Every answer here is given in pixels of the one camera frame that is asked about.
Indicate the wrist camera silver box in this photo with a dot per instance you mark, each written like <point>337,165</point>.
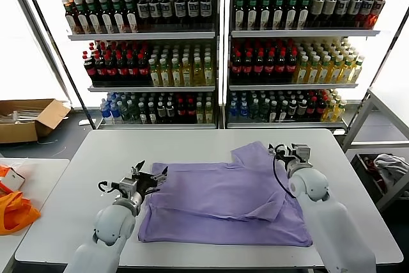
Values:
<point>128,185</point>
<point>302,153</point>

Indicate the right wrist camera silver box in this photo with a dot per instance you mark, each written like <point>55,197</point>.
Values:
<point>302,153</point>

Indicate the blue water bottle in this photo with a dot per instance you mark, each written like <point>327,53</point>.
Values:
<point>115,111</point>
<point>244,112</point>
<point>234,112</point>
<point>106,113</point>

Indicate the orange fabric bag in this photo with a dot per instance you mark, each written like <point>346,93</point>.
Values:
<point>16,215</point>

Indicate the grey metal shelf unit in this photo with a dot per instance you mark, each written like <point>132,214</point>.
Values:
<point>144,36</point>
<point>304,34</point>

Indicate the small white floor object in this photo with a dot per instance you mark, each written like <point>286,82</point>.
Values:
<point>84,122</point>

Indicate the cola bottle red cap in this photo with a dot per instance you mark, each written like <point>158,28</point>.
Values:
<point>143,70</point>
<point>321,106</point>
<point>312,108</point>
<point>248,68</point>
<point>191,111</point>
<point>270,68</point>
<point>133,70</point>
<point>237,68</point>
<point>281,67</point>
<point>91,70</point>
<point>181,111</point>
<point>259,68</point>
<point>292,67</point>
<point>112,71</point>
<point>101,71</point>
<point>122,70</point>

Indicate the dark bottle beige label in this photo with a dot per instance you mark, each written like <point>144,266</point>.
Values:
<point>317,11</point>
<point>329,11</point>

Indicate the purple T-shirt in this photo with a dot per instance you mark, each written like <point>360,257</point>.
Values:
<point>207,196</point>

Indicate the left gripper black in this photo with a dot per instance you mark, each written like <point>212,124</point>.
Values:
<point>148,185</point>

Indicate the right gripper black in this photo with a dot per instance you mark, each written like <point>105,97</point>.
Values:
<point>286,161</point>

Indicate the dark bottle white blue label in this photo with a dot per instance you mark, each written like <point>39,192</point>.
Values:
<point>354,10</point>
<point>167,10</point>
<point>181,10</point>
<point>193,9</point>
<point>206,9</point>
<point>155,11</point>
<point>342,10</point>
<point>144,11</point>

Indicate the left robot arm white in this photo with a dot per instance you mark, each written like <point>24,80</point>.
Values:
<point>112,222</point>

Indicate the small orange white box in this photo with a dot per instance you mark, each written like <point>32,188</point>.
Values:
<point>14,179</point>

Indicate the white packing material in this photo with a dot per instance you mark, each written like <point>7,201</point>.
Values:
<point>19,114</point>

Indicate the black storage crate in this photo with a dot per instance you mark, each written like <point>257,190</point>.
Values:
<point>359,164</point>

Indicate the grey white crumpled garment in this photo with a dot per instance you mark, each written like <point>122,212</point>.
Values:
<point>388,164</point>

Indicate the red crumpled garment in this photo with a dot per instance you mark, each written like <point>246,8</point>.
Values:
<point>369,164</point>

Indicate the open cardboard box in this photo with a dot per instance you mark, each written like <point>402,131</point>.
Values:
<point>19,133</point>

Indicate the orange yellow juice bottle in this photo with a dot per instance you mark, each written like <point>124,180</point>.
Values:
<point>324,73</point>
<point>329,111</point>
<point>346,72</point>
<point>341,110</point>
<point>313,73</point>
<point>335,72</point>
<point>357,72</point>
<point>302,73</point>

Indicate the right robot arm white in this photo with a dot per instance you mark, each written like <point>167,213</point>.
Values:
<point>319,209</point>

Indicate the dark tea bottle green neck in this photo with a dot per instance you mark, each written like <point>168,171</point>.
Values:
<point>292,14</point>
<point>120,20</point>
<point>108,20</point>
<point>279,14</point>
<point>239,14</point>
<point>252,14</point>
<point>132,19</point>
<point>304,14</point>
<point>266,14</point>
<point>96,20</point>
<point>84,20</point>

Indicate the left wrist camera silver box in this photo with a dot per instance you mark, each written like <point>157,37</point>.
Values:
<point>128,185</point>

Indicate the grey metal frame table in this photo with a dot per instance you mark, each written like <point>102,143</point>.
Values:
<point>360,116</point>

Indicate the black slanted pole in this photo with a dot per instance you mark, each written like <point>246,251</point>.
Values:
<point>57,46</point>

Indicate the pale yellow juice bottle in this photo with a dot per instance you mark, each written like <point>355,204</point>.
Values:
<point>165,76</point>
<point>155,76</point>
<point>187,75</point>
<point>209,113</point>
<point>176,75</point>
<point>198,75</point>
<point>200,113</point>
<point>209,74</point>

